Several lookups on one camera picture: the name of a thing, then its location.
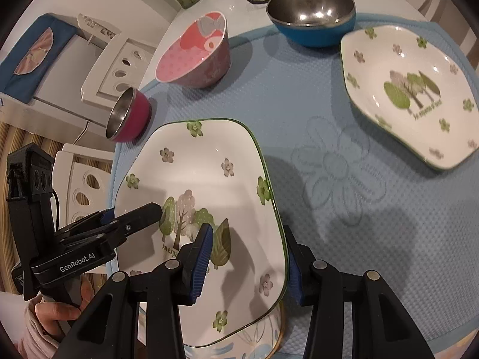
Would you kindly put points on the pink sleeve forearm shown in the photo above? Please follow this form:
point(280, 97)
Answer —
point(39, 339)

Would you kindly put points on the white chair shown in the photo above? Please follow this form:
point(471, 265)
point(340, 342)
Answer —
point(81, 177)
point(121, 65)
point(447, 14)

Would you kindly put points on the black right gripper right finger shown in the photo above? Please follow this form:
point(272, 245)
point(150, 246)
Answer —
point(381, 326)

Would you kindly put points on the floral plate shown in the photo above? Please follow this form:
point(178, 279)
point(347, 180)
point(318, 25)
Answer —
point(209, 172)
point(414, 91)

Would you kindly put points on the left human hand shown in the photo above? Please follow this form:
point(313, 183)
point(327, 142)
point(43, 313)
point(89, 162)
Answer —
point(50, 314)

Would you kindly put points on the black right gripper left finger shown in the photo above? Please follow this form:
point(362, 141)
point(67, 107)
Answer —
point(107, 328)

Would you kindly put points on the white chair left near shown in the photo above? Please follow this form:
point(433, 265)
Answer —
point(81, 177)

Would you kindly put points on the magenta steel bowl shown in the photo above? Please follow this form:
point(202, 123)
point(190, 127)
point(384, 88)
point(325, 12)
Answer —
point(129, 116)

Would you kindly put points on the blue cushion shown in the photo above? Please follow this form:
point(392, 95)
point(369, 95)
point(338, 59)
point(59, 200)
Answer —
point(27, 63)

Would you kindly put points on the light blue table mat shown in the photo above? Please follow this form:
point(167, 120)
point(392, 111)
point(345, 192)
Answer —
point(350, 191)

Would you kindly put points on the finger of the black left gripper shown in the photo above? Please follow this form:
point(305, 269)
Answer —
point(105, 226)

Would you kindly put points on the pink ceramic bowl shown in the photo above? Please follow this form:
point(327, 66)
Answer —
point(200, 57)

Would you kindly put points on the white chair right far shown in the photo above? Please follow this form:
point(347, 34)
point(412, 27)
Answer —
point(447, 14)

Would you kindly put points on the blue steel bowl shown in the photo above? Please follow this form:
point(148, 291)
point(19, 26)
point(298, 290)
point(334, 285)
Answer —
point(313, 23)

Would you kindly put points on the white chair left far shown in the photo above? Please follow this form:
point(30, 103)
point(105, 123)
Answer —
point(121, 65)

